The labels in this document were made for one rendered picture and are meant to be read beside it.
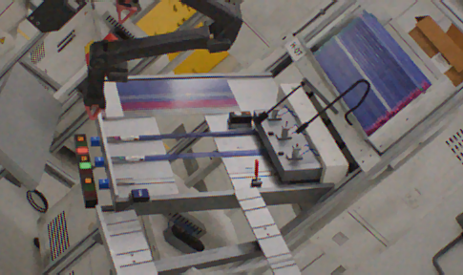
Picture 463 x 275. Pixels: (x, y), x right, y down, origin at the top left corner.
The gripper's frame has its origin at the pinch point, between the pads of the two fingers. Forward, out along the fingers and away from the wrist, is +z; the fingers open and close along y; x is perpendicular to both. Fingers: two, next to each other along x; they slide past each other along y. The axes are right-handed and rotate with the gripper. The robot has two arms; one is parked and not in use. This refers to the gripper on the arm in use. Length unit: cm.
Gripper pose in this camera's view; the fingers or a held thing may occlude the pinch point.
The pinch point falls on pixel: (93, 117)
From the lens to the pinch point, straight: 244.5
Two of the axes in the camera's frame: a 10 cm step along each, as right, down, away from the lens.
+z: -1.7, 8.0, 5.7
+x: -9.5, 0.2, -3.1
